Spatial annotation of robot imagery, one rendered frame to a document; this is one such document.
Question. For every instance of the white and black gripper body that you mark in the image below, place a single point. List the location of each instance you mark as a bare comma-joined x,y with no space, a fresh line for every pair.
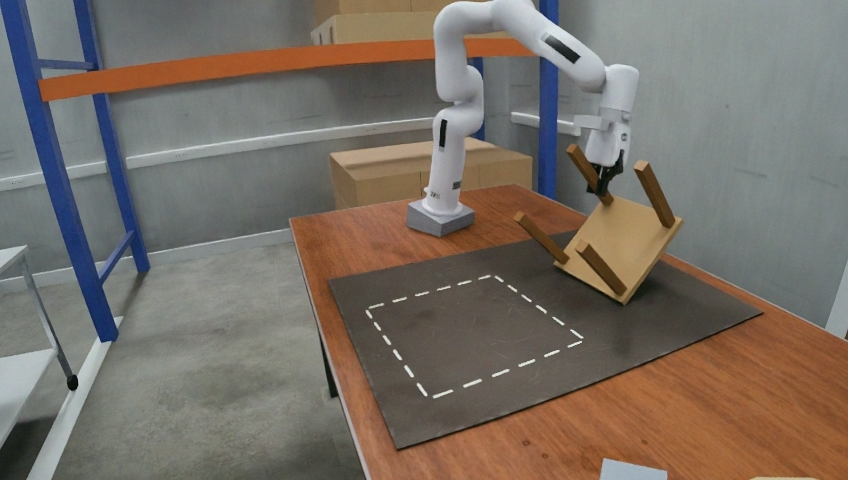
603,147

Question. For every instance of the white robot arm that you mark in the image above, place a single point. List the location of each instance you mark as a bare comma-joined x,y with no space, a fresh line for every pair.
456,81

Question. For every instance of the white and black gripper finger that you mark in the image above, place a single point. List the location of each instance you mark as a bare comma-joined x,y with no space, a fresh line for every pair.
597,170
607,176

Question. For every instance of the dark brown flat mat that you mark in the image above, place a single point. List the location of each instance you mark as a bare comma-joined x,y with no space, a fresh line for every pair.
451,337

